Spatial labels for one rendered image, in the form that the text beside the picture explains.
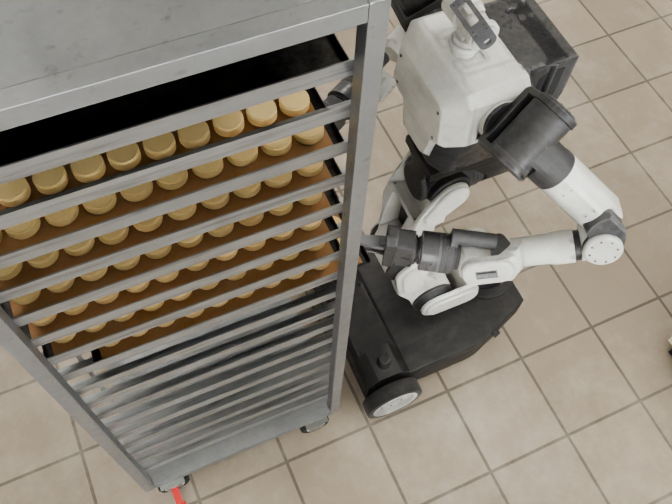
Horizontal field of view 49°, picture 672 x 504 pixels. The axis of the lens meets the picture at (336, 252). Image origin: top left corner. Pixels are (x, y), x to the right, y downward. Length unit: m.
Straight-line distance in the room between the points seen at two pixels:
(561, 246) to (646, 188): 1.68
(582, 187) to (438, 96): 0.33
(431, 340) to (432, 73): 1.20
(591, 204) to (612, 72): 2.13
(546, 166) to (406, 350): 1.17
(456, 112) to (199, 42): 0.69
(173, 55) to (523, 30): 0.89
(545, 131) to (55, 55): 0.87
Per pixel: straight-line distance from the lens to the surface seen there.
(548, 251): 1.59
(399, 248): 1.56
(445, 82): 1.47
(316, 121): 1.09
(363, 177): 1.21
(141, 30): 0.90
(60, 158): 0.99
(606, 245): 1.55
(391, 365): 2.39
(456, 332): 2.51
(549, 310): 2.82
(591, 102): 3.44
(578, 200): 1.49
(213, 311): 1.54
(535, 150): 1.41
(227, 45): 0.87
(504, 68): 1.50
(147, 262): 1.31
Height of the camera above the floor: 2.44
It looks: 61 degrees down
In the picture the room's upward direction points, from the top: 4 degrees clockwise
